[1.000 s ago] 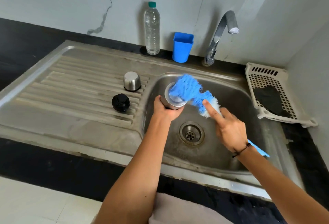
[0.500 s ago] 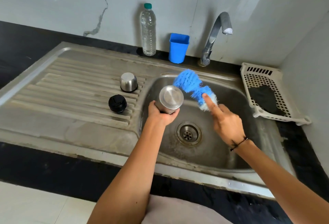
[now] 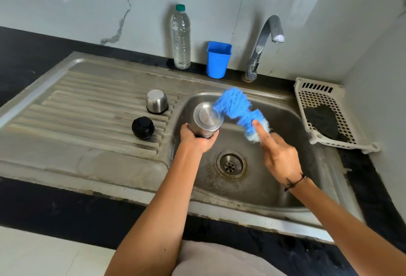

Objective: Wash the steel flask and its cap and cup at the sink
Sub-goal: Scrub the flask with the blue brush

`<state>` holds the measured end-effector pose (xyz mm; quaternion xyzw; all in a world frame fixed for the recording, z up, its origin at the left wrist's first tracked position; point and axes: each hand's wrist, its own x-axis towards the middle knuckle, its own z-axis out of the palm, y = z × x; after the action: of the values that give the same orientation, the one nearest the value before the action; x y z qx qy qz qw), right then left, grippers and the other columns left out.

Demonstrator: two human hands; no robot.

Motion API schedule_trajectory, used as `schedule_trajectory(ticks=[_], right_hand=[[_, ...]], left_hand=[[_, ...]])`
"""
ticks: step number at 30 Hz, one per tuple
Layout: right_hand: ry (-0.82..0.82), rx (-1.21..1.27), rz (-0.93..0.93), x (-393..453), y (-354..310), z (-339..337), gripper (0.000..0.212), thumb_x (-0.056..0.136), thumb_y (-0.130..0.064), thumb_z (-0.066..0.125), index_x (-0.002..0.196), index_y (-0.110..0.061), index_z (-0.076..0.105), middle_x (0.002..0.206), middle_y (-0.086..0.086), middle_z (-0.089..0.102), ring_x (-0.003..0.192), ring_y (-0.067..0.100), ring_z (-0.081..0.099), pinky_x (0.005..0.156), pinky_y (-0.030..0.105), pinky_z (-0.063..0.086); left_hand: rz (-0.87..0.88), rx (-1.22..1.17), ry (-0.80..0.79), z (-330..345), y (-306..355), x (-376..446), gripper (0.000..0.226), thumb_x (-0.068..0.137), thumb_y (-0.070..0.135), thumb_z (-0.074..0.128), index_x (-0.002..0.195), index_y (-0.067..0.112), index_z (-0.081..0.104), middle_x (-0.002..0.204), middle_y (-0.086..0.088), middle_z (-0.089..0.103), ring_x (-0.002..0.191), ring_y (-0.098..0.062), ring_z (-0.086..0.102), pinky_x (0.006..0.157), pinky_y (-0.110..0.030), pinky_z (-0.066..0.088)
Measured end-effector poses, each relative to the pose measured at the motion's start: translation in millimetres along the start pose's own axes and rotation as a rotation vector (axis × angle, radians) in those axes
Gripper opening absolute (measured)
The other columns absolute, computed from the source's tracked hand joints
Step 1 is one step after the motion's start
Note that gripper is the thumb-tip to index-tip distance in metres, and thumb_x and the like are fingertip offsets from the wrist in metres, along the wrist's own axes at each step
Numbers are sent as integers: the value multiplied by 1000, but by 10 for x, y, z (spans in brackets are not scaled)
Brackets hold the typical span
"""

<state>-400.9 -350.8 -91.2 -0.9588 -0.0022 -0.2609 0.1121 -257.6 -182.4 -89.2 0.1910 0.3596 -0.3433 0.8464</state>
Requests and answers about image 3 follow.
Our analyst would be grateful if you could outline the person's left hand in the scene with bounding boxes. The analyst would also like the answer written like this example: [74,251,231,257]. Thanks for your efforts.
[180,123,219,154]

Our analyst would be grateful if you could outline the person's right hand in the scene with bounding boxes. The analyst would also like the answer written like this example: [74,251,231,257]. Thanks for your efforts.
[251,119,306,187]

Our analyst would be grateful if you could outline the stainless steel flask bottle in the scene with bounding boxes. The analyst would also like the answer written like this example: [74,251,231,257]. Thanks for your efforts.
[188,102,225,139]

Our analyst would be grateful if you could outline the blue and white bottle brush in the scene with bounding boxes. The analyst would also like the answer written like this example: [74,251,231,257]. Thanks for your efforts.
[213,87,271,143]

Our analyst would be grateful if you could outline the person's right forearm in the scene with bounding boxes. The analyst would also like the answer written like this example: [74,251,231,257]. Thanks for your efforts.
[285,176,406,276]

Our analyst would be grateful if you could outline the person's left forearm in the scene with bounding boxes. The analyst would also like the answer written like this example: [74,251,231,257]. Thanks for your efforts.
[104,143,204,276]

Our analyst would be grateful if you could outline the stainless steel flask cup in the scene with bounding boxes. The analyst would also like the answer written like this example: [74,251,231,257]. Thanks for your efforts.
[146,89,169,115]

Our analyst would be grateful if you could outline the black flask stopper lid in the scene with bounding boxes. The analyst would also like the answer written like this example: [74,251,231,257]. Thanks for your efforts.
[132,116,155,140]

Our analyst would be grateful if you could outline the black thread wristband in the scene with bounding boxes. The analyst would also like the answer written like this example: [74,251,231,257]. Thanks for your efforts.
[284,174,307,192]

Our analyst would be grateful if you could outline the black scrub pad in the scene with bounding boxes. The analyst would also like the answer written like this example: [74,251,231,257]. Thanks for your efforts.
[304,104,349,142]

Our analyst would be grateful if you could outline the sink drain strainer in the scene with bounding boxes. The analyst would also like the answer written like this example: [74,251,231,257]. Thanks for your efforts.
[216,150,248,180]

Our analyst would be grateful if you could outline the white plastic basket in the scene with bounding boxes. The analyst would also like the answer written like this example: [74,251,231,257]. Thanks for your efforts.
[293,77,380,154]

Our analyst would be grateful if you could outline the blue plastic cup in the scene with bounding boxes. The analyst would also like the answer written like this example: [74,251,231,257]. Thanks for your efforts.
[206,41,232,79]

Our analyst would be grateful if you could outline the stainless steel sink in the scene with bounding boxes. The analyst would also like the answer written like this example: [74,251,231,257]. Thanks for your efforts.
[0,51,365,244]

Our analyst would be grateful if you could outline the clear plastic water bottle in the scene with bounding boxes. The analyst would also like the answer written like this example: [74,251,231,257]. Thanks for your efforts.
[171,4,192,70]

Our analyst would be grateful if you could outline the chrome sink faucet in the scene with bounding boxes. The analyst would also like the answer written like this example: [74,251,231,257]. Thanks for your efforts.
[243,15,285,82]

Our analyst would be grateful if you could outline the person's grey trousers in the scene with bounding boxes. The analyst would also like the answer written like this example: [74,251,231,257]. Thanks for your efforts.
[171,240,287,276]

